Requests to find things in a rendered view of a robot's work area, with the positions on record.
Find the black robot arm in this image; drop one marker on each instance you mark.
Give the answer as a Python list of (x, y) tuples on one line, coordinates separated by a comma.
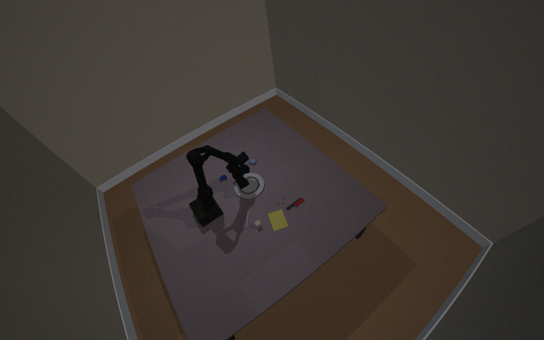
[(196, 160)]

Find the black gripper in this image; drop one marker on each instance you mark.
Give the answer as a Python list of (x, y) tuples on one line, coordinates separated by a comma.
[(240, 180)]

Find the yellow flat rectangular sheet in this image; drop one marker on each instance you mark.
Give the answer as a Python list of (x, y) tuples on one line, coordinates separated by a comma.
[(278, 220)]

